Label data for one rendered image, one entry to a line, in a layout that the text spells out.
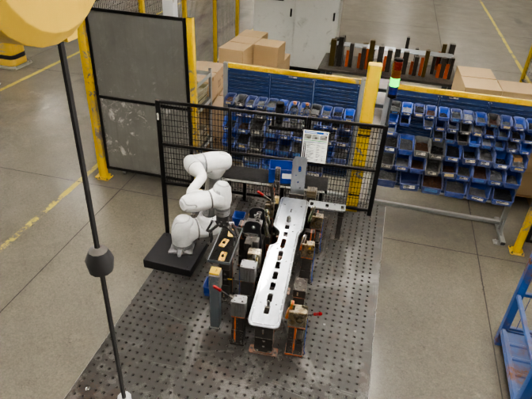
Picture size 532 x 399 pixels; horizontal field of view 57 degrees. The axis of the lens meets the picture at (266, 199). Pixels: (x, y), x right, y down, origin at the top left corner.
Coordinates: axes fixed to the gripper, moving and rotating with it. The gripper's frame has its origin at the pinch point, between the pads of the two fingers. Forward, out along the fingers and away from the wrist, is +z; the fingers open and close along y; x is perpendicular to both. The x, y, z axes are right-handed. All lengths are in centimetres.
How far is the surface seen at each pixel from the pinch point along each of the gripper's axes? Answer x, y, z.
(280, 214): 77, 24, 28
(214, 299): -16.1, -0.4, 32.6
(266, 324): -33, 35, 27
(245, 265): 1.0, 14.6, 16.5
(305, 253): 40, 48, 31
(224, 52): 468, -124, 30
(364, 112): 141, 76, -36
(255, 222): 37.1, 12.7, 9.6
